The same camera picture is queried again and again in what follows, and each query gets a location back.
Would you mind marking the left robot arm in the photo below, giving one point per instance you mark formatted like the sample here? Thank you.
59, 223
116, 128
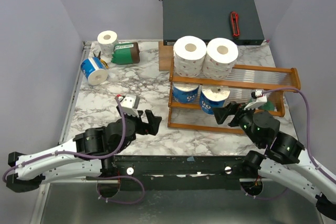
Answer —
88, 154

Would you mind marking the dark grey rack-mount device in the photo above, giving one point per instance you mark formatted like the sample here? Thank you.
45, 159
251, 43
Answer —
209, 19

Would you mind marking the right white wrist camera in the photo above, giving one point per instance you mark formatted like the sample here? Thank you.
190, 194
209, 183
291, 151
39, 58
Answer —
257, 93

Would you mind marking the red black utility knife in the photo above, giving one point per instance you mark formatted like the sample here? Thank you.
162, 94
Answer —
234, 18

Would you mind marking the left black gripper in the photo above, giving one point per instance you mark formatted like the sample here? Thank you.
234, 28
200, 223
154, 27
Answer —
151, 127

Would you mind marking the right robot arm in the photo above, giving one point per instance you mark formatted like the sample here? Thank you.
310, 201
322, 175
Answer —
285, 160

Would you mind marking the green paper roll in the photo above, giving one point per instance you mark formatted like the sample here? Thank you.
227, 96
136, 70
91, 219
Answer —
269, 106

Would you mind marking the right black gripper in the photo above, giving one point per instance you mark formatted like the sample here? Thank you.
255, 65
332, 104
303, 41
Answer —
237, 114

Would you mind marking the black yellow pliers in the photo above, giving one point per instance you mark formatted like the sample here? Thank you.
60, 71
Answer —
101, 60

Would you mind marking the white red-dotted paper roll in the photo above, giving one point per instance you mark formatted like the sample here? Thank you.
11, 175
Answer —
189, 53

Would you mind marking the small green object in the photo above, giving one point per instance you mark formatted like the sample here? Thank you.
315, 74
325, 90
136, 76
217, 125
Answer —
126, 53

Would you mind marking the orange wooden shelf rack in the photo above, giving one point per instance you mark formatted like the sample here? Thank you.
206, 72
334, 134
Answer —
242, 80

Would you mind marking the plain white paper roll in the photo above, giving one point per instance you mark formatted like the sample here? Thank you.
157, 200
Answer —
107, 41

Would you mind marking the aluminium frame rail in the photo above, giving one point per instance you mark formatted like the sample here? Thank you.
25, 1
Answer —
43, 190

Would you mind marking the brown wooden board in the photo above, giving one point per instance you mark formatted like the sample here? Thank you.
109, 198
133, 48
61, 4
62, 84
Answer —
165, 56

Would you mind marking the blue wrapped paper roll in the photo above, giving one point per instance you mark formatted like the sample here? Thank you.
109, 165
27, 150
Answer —
94, 71

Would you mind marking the blue object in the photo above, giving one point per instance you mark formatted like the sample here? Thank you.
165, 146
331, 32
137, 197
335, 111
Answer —
185, 92

